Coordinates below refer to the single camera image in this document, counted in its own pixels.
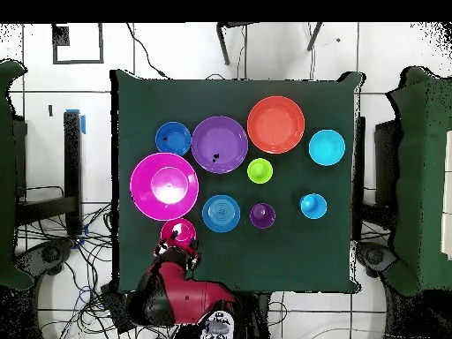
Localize red small bowl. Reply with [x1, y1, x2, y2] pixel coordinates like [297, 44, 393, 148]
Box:
[159, 217, 198, 249]

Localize blue straight-sided bowl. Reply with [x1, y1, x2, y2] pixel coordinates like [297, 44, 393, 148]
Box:
[201, 194, 242, 234]

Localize large pink bowl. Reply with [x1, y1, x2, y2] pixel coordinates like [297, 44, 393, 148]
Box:
[129, 152, 200, 222]

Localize purple plastic cup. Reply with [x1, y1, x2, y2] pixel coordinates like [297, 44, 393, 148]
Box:
[249, 202, 277, 230]

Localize black power strip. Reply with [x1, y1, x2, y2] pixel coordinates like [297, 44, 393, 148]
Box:
[99, 282, 137, 335]

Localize dark blue small bowl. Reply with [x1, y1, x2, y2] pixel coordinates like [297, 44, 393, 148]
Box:
[154, 121, 192, 157]

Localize lime green plastic cup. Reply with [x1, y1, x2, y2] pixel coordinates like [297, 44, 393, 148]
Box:
[246, 157, 274, 185]

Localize wide purple bowl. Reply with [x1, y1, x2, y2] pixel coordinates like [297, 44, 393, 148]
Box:
[191, 115, 250, 175]

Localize dark green tablecloth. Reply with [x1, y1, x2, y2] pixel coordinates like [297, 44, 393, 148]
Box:
[110, 69, 364, 296]

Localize light blue plastic cup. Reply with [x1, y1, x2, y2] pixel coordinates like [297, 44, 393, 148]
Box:
[298, 192, 328, 221]

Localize black round machine base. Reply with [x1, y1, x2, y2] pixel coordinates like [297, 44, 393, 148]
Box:
[15, 239, 76, 277]
[355, 241, 399, 279]

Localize wide orange bowl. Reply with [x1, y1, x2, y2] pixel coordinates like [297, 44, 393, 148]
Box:
[246, 95, 305, 155]

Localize light blue small bowl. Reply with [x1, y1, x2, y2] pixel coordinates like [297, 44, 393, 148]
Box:
[307, 129, 346, 167]

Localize green-clothed side table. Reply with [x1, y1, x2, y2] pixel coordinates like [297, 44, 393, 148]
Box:
[383, 66, 452, 297]
[0, 59, 34, 290]

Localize tangle of floor cables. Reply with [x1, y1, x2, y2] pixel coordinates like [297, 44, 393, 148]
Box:
[16, 185, 153, 339]

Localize black bench frame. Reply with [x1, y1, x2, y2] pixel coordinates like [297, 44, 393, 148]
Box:
[353, 116, 403, 213]
[13, 110, 85, 237]

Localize thin black floor cable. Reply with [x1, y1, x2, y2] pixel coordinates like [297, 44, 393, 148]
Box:
[125, 22, 171, 79]

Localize black camera stand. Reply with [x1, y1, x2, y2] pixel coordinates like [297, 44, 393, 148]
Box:
[215, 21, 325, 67]

